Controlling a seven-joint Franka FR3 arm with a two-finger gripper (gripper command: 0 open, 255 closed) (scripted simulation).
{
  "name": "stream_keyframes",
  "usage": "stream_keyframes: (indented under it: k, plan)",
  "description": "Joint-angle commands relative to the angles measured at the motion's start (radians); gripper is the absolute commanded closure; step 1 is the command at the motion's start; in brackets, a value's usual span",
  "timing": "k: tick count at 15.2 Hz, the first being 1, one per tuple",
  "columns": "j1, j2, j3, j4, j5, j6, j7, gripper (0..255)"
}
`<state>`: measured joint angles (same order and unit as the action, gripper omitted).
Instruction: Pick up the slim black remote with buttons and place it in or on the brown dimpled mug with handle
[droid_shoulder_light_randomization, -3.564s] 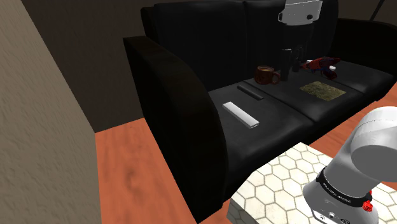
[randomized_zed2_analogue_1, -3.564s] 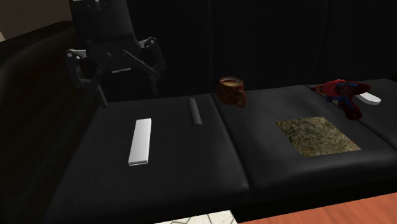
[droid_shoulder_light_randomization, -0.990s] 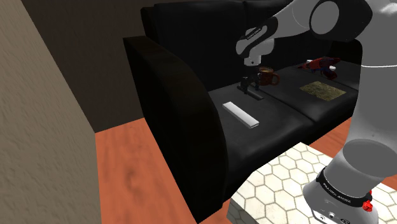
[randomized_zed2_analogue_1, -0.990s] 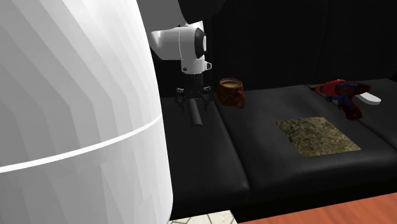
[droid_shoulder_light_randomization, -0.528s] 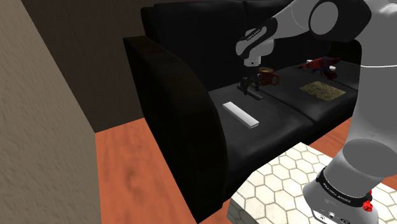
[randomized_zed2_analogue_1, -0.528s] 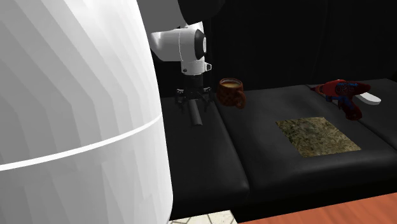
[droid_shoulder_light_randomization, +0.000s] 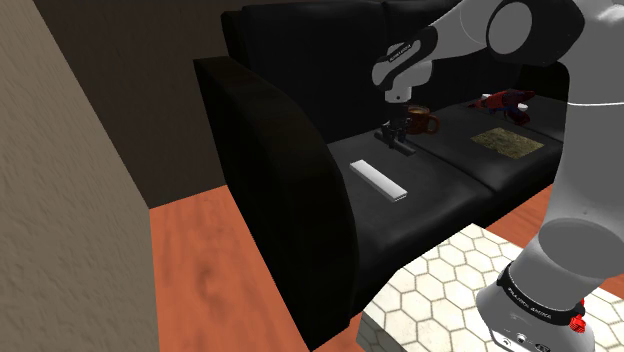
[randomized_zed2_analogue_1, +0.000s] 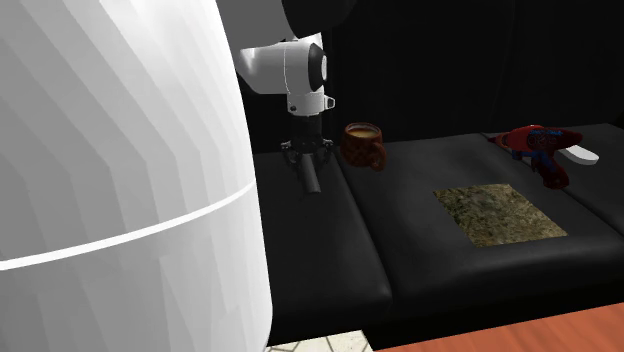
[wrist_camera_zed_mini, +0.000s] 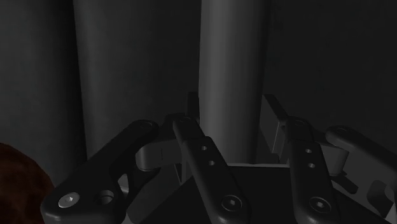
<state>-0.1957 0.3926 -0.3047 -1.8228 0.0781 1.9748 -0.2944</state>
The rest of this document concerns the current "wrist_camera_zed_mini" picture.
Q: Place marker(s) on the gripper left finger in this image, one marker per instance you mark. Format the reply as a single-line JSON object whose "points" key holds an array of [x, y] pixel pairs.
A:
{"points": [[204, 161]]}

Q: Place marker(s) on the dark reddish brown rounded thing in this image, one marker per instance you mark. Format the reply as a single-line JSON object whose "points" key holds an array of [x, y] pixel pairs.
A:
{"points": [[18, 186]]}

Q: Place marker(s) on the slim grey round column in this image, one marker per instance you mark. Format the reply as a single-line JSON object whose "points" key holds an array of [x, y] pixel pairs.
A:
{"points": [[232, 62]]}

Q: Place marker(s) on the wide grey round column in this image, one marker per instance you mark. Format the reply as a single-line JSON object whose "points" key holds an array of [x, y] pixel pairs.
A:
{"points": [[124, 62]]}

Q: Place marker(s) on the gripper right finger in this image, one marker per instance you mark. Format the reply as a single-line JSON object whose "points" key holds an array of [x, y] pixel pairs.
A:
{"points": [[305, 173]]}

